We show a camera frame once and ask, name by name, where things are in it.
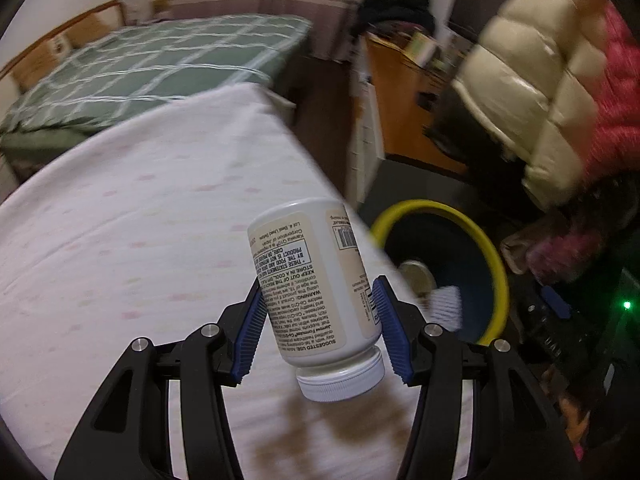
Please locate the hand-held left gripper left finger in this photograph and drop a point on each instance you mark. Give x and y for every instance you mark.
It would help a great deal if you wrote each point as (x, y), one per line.
(249, 340)

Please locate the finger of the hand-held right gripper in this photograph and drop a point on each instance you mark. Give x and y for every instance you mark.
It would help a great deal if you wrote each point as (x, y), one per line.
(557, 302)

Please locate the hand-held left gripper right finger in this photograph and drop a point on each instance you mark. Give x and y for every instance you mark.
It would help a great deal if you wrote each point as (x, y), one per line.
(392, 332)

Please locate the green cup with cream lid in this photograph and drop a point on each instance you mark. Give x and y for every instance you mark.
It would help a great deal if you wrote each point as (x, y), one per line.
(415, 277)

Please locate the yellow rim trash bin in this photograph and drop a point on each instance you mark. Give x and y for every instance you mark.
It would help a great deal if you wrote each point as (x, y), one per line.
(495, 265)

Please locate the pink floral garment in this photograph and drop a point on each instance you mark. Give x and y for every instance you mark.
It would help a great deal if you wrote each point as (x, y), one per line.
(575, 252)

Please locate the beige bag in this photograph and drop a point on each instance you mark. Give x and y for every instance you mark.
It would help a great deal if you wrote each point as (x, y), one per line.
(517, 252)

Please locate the table with dotted white cloth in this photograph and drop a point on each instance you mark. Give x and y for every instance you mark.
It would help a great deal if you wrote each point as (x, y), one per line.
(125, 220)

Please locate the dark bag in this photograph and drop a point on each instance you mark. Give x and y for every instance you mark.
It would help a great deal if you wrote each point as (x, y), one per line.
(465, 125)

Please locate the red quilted jacket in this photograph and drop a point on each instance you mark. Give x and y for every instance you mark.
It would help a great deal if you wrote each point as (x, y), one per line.
(620, 100)

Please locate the wooden desk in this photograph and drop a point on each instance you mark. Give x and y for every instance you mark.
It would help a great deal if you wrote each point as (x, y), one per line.
(395, 110)

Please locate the cream puffer jacket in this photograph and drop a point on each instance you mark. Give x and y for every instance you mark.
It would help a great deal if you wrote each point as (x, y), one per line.
(540, 75)

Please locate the green plaid duvet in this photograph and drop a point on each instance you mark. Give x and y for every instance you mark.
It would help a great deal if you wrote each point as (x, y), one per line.
(165, 60)

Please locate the black television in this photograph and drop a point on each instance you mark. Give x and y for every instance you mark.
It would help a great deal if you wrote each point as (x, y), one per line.
(480, 0)

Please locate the dark clothes pile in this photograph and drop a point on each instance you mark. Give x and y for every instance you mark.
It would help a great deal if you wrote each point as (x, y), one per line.
(395, 7)

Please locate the tan pillow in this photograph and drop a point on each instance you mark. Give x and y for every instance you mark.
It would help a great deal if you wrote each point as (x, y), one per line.
(32, 65)

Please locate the wooden bed frame with headboard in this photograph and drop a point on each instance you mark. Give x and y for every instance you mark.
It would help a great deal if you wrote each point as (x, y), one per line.
(50, 35)

